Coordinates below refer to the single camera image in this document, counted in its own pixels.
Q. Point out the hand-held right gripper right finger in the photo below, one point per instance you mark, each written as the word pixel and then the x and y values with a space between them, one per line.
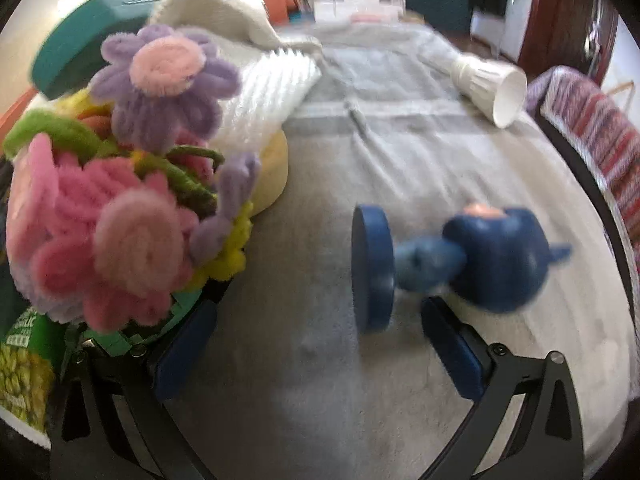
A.
pixel 452 355

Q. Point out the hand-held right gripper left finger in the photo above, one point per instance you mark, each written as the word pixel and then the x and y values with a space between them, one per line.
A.
pixel 182 355

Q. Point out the blue toy teapot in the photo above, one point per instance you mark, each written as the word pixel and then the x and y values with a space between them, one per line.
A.
pixel 500 255

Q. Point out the pipe cleaner flower bouquet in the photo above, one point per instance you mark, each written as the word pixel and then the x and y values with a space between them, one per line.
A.
pixel 125 240

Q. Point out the white knitted hat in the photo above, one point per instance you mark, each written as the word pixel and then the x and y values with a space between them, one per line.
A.
pixel 260 95

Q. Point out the green snack packet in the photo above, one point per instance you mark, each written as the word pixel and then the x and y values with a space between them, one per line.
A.
pixel 22 380

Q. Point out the cream round tin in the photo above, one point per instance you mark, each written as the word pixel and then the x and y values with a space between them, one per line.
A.
pixel 272 175

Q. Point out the striped chair cushion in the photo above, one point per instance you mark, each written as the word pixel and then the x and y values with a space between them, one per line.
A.
pixel 600 125

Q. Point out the white pleated paper cup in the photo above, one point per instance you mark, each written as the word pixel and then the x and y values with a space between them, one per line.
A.
pixel 480 80

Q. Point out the teal box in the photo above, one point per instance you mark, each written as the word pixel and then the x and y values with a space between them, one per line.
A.
pixel 75 40

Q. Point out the dark brown wooden door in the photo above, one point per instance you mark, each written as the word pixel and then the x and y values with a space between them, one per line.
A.
pixel 565 15

